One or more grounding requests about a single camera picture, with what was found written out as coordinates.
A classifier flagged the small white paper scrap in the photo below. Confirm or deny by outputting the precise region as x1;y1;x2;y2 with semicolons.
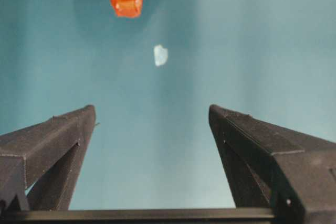
153;45;169;67

